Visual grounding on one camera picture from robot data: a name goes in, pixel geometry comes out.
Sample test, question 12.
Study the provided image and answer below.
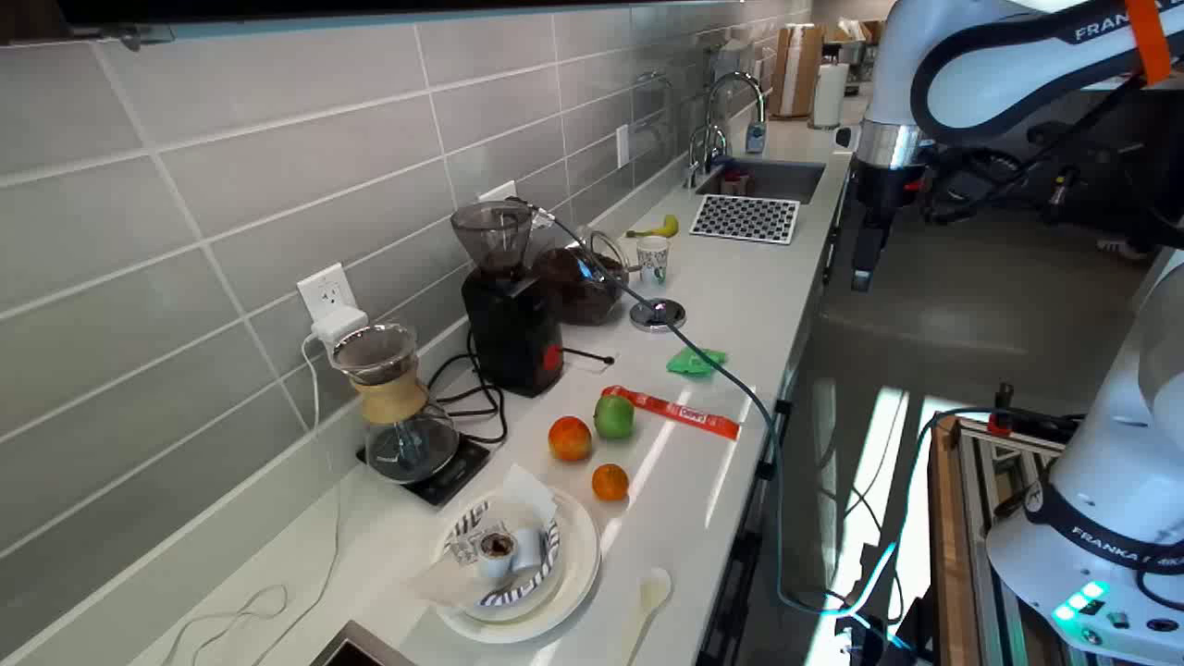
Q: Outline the white charger cable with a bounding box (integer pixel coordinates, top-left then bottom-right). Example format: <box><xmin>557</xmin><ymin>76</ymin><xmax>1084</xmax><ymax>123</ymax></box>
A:
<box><xmin>160</xmin><ymin>334</ymin><xmax>354</xmax><ymax>666</ymax></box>

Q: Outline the glass jar of coffee beans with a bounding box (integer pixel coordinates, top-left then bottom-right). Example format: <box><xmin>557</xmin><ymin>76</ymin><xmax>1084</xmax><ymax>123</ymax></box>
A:
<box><xmin>539</xmin><ymin>240</ymin><xmax>634</xmax><ymax>329</ymax></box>

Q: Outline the small orange tangerine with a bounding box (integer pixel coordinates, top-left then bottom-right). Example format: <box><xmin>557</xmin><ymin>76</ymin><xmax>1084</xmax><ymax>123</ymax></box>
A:
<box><xmin>587</xmin><ymin>457</ymin><xmax>634</xmax><ymax>508</ymax></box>

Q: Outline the white outlet with charger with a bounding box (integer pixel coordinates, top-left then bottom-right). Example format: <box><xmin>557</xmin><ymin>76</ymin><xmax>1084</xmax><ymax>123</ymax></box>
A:
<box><xmin>293</xmin><ymin>258</ymin><xmax>369</xmax><ymax>354</ymax></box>

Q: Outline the chrome jar lid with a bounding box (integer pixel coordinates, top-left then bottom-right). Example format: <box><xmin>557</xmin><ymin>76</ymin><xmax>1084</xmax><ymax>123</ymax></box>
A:
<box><xmin>625</xmin><ymin>295</ymin><xmax>688</xmax><ymax>334</ymax></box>

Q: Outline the yellow banana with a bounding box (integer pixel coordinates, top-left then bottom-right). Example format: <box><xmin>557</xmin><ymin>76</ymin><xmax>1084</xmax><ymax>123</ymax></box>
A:
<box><xmin>623</xmin><ymin>212</ymin><xmax>686</xmax><ymax>244</ymax></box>

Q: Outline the steel sink basin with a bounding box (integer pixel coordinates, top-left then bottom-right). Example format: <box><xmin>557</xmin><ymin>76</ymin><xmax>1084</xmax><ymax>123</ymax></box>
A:
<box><xmin>694</xmin><ymin>155</ymin><xmax>830</xmax><ymax>207</ymax></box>

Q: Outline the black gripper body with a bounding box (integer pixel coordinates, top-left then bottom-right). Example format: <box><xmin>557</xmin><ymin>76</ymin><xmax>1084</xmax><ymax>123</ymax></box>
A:
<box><xmin>848</xmin><ymin>159</ymin><xmax>932</xmax><ymax>251</ymax></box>

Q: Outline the small white espresso cup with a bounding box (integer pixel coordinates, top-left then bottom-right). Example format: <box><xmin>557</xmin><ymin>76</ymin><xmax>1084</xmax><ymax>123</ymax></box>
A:
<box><xmin>476</xmin><ymin>528</ymin><xmax>521</xmax><ymax>583</ymax></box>

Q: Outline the patterned paper cup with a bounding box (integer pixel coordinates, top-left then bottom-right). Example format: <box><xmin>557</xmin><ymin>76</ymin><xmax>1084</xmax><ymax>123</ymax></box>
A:
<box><xmin>628</xmin><ymin>233</ymin><xmax>676</xmax><ymax>291</ymax></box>

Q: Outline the chrome faucet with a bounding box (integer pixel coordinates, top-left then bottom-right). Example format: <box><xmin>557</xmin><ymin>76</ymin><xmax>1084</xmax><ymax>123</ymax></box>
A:
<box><xmin>686</xmin><ymin>65</ymin><xmax>777</xmax><ymax>191</ymax></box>

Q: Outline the patterned bowl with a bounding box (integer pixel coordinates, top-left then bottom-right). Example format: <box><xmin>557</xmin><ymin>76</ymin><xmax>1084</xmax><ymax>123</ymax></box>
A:
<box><xmin>446</xmin><ymin>494</ymin><xmax>570</xmax><ymax>624</ymax></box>

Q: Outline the red-orange round fruit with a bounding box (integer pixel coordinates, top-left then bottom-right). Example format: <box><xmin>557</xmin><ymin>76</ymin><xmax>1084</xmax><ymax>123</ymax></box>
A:
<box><xmin>545</xmin><ymin>416</ymin><xmax>597</xmax><ymax>467</ymax></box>

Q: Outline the green cloth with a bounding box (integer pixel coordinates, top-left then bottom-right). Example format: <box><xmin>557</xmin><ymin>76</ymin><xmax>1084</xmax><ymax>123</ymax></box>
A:
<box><xmin>663</xmin><ymin>344</ymin><xmax>732</xmax><ymax>385</ymax></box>

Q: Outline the checkered drying mat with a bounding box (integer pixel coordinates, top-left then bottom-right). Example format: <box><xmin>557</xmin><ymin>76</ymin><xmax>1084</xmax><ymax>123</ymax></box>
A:
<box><xmin>686</xmin><ymin>191</ymin><xmax>805</xmax><ymax>247</ymax></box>

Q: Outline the wooden robot cart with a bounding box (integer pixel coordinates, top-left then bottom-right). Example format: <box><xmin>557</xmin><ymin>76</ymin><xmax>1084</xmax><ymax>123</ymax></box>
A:
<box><xmin>928</xmin><ymin>411</ymin><xmax>1078</xmax><ymax>666</ymax></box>

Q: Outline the red packet strip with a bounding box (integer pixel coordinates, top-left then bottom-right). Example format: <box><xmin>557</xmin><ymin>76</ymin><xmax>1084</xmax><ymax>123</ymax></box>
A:
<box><xmin>598</xmin><ymin>382</ymin><xmax>745</xmax><ymax>445</ymax></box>

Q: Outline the green apple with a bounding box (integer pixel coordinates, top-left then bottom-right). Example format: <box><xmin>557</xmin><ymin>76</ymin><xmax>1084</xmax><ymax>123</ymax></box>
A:
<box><xmin>591</xmin><ymin>387</ymin><xmax>641</xmax><ymax>445</ymax></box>

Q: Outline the white paper filter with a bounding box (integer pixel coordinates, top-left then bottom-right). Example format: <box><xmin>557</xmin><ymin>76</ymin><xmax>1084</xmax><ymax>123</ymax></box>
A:
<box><xmin>409</xmin><ymin>464</ymin><xmax>567</xmax><ymax>614</ymax></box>

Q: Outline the white plastic spoon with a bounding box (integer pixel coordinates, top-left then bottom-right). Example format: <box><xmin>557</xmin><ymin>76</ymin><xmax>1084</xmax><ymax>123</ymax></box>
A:
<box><xmin>623</xmin><ymin>565</ymin><xmax>676</xmax><ymax>666</ymax></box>

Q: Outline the black coffee grinder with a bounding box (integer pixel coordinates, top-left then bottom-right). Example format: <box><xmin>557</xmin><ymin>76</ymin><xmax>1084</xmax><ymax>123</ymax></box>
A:
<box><xmin>446</xmin><ymin>195</ymin><xmax>570</xmax><ymax>399</ymax></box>

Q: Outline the white plate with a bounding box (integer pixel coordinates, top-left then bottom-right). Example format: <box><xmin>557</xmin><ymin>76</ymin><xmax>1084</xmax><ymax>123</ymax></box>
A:
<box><xmin>429</xmin><ymin>486</ymin><xmax>602</xmax><ymax>649</ymax></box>

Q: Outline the white canister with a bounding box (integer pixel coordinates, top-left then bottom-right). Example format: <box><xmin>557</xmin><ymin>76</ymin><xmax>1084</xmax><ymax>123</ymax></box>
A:
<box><xmin>805</xmin><ymin>53</ymin><xmax>850</xmax><ymax>134</ymax></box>

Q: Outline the black grinder cord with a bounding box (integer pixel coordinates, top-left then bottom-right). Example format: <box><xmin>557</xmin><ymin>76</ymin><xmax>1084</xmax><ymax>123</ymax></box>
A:
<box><xmin>422</xmin><ymin>346</ymin><xmax>510</xmax><ymax>446</ymax></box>

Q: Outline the soap bottle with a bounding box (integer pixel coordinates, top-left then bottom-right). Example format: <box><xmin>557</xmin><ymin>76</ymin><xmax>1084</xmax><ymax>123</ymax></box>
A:
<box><xmin>745</xmin><ymin>91</ymin><xmax>771</xmax><ymax>159</ymax></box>

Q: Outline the black coffee scale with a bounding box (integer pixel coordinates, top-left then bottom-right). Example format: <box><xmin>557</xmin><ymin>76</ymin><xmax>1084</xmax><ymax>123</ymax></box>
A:
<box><xmin>354</xmin><ymin>438</ymin><xmax>492</xmax><ymax>512</ymax></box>

